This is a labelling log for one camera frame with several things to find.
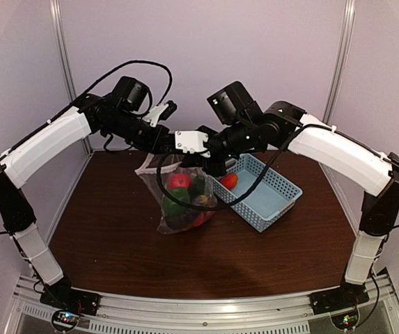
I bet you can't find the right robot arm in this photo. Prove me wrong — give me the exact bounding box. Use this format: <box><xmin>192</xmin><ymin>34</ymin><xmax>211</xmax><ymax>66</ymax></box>
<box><xmin>175</xmin><ymin>81</ymin><xmax>399</xmax><ymax>308</ymax></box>

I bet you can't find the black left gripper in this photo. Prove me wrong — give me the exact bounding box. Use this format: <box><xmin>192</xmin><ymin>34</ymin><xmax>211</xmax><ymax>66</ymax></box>
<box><xmin>104</xmin><ymin>108</ymin><xmax>169</xmax><ymax>154</ymax></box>

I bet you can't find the right black cable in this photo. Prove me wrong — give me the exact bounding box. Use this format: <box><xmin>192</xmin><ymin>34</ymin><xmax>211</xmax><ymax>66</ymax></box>
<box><xmin>155</xmin><ymin>123</ymin><xmax>325</xmax><ymax>212</ymax></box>

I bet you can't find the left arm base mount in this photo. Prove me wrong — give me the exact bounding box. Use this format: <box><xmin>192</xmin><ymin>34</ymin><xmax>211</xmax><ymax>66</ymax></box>
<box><xmin>39</xmin><ymin>274</ymin><xmax>101</xmax><ymax>333</ymax></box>

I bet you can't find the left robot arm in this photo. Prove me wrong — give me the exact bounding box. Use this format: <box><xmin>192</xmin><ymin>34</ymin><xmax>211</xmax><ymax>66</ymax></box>
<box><xmin>0</xmin><ymin>77</ymin><xmax>177</xmax><ymax>309</ymax></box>

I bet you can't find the orange red toy pepper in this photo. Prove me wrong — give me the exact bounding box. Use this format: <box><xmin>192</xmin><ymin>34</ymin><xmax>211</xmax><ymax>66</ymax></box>
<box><xmin>219</xmin><ymin>173</ymin><xmax>238</xmax><ymax>190</ymax></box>

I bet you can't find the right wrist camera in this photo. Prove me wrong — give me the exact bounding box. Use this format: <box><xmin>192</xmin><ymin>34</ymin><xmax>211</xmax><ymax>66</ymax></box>
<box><xmin>174</xmin><ymin>130</ymin><xmax>211</xmax><ymax>158</ymax></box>

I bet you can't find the black cable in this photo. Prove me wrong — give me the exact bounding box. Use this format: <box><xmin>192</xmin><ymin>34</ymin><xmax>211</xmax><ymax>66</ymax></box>
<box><xmin>0</xmin><ymin>61</ymin><xmax>174</xmax><ymax>236</ymax></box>
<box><xmin>155</xmin><ymin>123</ymin><xmax>325</xmax><ymax>212</ymax></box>

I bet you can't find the aluminium frame post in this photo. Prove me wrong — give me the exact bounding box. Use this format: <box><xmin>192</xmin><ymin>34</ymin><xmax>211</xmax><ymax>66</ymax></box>
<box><xmin>323</xmin><ymin>0</ymin><xmax>356</xmax><ymax>124</ymax></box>
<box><xmin>49</xmin><ymin>0</ymin><xmax>92</xmax><ymax>154</ymax></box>

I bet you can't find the right aluminium frame post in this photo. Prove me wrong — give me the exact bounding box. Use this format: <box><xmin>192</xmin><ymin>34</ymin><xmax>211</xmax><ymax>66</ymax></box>
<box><xmin>323</xmin><ymin>0</ymin><xmax>356</xmax><ymax>124</ymax></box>

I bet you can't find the light blue plastic basket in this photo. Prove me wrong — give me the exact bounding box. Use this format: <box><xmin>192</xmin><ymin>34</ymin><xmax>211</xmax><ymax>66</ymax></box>
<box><xmin>210</xmin><ymin>154</ymin><xmax>303</xmax><ymax>232</ymax></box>

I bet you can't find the green toy cucumber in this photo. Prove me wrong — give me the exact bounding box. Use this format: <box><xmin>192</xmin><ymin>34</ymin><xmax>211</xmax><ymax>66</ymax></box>
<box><xmin>162</xmin><ymin>188</ymin><xmax>190</xmax><ymax>217</ymax></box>

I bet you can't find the red toy tomato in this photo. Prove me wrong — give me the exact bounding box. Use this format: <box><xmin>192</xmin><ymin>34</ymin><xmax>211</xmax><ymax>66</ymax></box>
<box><xmin>168</xmin><ymin>173</ymin><xmax>191</xmax><ymax>189</ymax></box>

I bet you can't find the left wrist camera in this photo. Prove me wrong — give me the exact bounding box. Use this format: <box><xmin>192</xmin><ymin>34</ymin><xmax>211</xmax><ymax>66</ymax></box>
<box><xmin>143</xmin><ymin>100</ymin><xmax>178</xmax><ymax>127</ymax></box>

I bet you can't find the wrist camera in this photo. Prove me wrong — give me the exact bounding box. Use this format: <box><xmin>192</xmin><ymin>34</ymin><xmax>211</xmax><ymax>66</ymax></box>
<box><xmin>143</xmin><ymin>100</ymin><xmax>178</xmax><ymax>127</ymax></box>
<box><xmin>174</xmin><ymin>130</ymin><xmax>211</xmax><ymax>158</ymax></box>

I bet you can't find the left aluminium frame post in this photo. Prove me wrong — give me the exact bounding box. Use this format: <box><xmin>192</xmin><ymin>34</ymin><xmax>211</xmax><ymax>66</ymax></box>
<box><xmin>49</xmin><ymin>0</ymin><xmax>92</xmax><ymax>154</ymax></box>

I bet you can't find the clear zip top bag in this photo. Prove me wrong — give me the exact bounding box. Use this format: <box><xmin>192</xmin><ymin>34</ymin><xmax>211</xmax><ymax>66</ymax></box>
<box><xmin>135</xmin><ymin>153</ymin><xmax>217</xmax><ymax>234</ymax></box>

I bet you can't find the purple toy eggplant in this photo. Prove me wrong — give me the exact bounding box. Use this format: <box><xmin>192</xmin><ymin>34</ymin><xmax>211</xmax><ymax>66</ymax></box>
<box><xmin>165</xmin><ymin>211</ymin><xmax>200</xmax><ymax>231</ymax></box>

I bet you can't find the green toy avocado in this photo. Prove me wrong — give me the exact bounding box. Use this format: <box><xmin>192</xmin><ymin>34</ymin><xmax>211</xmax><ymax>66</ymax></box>
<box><xmin>188</xmin><ymin>175</ymin><xmax>206</xmax><ymax>198</ymax></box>

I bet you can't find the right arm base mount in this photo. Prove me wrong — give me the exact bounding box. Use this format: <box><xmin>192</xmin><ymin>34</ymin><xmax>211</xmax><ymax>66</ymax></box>
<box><xmin>308</xmin><ymin>279</ymin><xmax>370</xmax><ymax>332</ymax></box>

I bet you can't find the front aluminium rail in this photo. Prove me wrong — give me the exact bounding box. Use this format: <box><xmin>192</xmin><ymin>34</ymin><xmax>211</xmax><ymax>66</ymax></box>
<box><xmin>1</xmin><ymin>273</ymin><xmax>399</xmax><ymax>333</ymax></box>

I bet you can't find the left black cable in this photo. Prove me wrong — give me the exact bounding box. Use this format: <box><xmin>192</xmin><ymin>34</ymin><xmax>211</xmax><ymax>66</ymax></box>
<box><xmin>0</xmin><ymin>61</ymin><xmax>174</xmax><ymax>236</ymax></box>

